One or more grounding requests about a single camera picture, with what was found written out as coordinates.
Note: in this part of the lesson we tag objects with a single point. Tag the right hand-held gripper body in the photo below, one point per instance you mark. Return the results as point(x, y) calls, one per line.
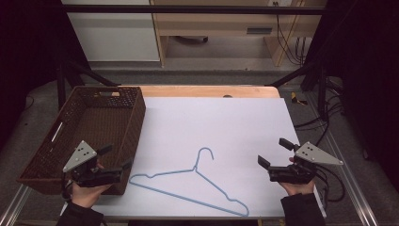
point(316, 155)

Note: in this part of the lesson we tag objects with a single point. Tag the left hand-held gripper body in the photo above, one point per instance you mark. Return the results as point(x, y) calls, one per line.
point(80, 155)

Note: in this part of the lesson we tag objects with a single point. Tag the brown woven basket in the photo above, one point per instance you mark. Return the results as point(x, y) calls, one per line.
point(94, 125)

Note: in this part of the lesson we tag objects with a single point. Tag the person's right hand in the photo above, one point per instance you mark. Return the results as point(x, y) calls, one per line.
point(298, 189)

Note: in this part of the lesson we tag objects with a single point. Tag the person's left hand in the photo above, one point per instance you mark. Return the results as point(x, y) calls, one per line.
point(86, 194)

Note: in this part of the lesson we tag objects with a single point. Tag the yellow and black tool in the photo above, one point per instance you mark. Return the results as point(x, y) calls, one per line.
point(296, 100)

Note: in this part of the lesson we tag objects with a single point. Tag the white table sheet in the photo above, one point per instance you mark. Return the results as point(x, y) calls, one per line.
point(219, 132)

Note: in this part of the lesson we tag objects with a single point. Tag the black metal stand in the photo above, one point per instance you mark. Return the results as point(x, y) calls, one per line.
point(321, 81)
point(67, 73)

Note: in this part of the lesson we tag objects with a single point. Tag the dark table grommet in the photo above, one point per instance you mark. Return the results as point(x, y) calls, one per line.
point(227, 96)

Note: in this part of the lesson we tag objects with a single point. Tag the dark curtain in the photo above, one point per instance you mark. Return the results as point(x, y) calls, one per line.
point(28, 56)
point(370, 78)

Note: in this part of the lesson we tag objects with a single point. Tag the white cabinet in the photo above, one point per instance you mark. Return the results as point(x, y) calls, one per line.
point(116, 34)

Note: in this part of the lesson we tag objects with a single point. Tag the wooden desk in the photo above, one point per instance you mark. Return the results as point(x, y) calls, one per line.
point(219, 23)

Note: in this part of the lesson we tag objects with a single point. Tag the dark chair base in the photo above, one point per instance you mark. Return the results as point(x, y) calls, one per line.
point(193, 39)

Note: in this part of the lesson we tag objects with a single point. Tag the aluminium rail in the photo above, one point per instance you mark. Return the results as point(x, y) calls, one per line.
point(351, 185)
point(14, 207)

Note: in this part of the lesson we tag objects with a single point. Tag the black horizontal frame bar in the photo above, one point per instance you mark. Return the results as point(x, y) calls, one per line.
point(188, 9)

